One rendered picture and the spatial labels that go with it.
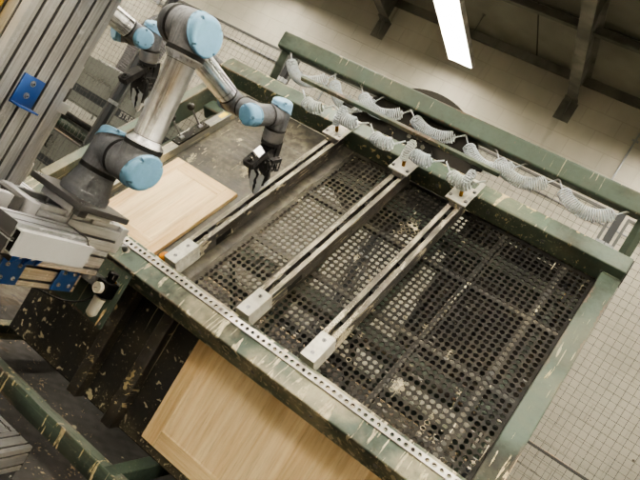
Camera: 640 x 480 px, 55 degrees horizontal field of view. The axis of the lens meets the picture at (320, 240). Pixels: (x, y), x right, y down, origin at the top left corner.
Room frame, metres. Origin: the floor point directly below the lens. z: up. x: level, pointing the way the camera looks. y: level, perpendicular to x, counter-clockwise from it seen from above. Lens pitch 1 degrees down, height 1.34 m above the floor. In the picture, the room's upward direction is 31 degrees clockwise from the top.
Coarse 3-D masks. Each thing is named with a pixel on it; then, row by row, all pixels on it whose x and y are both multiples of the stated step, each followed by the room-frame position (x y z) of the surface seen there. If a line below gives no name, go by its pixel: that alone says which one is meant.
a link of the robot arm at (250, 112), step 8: (240, 104) 2.06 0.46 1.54; (248, 104) 2.01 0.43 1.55; (256, 104) 2.03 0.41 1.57; (264, 104) 2.06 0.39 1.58; (240, 112) 2.04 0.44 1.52; (248, 112) 2.01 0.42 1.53; (256, 112) 2.01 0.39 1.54; (264, 112) 2.04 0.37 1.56; (272, 112) 2.06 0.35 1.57; (240, 120) 2.05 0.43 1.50; (248, 120) 2.02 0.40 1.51; (256, 120) 2.02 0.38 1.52; (264, 120) 2.05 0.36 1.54; (272, 120) 2.07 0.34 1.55
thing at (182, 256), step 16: (336, 128) 2.88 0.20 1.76; (352, 128) 2.93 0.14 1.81; (320, 144) 2.88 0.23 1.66; (336, 144) 2.90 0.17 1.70; (304, 160) 2.81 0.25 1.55; (320, 160) 2.85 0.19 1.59; (288, 176) 2.70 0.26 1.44; (304, 176) 2.80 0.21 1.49; (272, 192) 2.64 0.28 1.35; (240, 208) 2.55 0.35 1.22; (256, 208) 2.59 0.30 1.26; (208, 224) 2.46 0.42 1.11; (224, 224) 2.46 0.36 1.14; (240, 224) 2.55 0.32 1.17; (192, 240) 2.39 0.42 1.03; (208, 240) 2.41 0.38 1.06; (176, 256) 2.32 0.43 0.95; (192, 256) 2.37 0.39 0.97
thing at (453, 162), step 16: (432, 96) 3.26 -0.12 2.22; (384, 128) 3.32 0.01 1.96; (416, 128) 3.26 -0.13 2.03; (416, 144) 3.23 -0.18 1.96; (448, 144) 3.18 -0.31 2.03; (464, 144) 3.15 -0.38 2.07; (448, 160) 3.16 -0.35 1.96; (368, 176) 3.29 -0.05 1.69; (416, 192) 3.18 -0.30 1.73; (432, 192) 3.15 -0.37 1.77; (416, 208) 3.17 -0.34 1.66; (432, 208) 3.14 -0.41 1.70; (384, 224) 3.21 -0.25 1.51
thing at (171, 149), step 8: (208, 120) 3.00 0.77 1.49; (216, 120) 3.01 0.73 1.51; (224, 120) 3.03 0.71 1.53; (216, 128) 3.01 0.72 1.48; (200, 136) 2.94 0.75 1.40; (168, 144) 2.85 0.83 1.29; (176, 144) 2.85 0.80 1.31; (184, 144) 2.87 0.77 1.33; (192, 144) 2.92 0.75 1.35; (168, 152) 2.81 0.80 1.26; (176, 152) 2.86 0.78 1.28; (120, 184) 2.66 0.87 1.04; (112, 192) 2.65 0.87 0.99
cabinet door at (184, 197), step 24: (168, 168) 2.76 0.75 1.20; (192, 168) 2.78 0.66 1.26; (120, 192) 2.63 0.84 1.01; (144, 192) 2.64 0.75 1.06; (168, 192) 2.65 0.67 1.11; (192, 192) 2.66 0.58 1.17; (216, 192) 2.67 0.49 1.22; (144, 216) 2.54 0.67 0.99; (168, 216) 2.55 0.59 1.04; (192, 216) 2.56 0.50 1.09; (144, 240) 2.44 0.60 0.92; (168, 240) 2.45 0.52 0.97
